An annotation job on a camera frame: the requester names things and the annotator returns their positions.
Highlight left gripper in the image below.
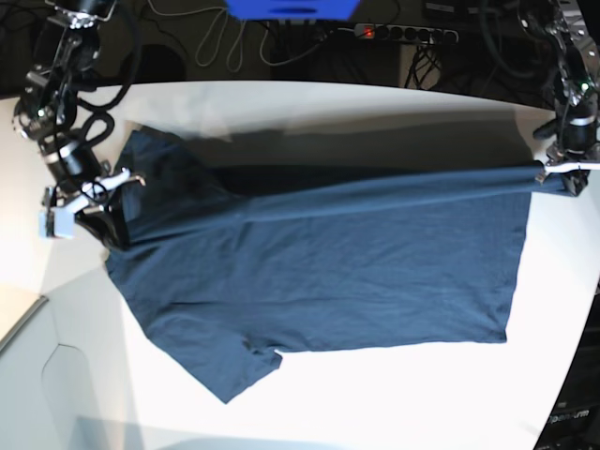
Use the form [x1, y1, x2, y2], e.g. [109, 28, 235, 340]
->
[533, 116, 599, 181]

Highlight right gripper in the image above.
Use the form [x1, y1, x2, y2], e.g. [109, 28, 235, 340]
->
[41, 149, 146, 220]

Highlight dark blue t-shirt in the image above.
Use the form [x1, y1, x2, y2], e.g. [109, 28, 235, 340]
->
[106, 131, 567, 402]

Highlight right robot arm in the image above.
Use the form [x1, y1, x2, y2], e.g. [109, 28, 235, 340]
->
[13, 1, 142, 223]

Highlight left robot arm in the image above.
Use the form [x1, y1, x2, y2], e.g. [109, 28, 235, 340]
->
[518, 1, 599, 189]

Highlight black power strip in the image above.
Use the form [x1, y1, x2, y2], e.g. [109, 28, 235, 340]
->
[353, 23, 459, 46]

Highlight blue box overhead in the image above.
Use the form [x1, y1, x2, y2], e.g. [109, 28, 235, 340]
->
[225, 0, 360, 21]

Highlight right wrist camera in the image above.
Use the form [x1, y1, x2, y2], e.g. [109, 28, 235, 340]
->
[38, 208, 75, 239]

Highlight white cable on floor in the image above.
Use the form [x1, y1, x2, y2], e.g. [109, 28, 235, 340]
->
[194, 8, 329, 69]

